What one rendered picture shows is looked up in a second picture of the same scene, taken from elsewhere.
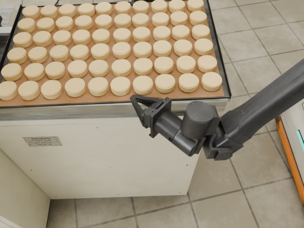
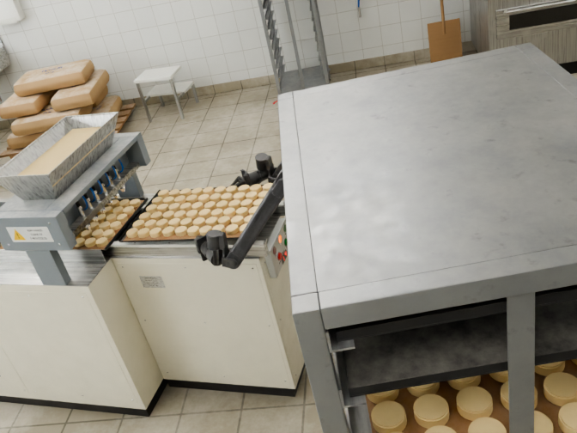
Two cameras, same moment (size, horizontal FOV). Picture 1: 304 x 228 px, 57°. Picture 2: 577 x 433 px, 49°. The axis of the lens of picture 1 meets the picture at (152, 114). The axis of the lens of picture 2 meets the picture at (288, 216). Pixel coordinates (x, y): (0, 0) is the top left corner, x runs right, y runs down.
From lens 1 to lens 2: 193 cm
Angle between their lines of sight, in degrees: 31
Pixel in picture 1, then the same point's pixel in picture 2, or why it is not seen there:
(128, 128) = (206, 270)
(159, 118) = (202, 244)
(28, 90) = (142, 232)
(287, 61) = not seen: hidden behind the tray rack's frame
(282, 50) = not seen: hidden behind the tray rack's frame
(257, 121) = (244, 240)
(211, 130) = (221, 246)
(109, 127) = (193, 268)
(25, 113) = (142, 253)
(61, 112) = (162, 253)
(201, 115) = (213, 234)
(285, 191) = not seen: hidden behind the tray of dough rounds
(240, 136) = (238, 251)
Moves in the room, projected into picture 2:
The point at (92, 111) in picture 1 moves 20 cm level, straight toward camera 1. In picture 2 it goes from (180, 253) to (176, 283)
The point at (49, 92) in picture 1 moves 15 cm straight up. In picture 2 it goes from (153, 233) to (142, 201)
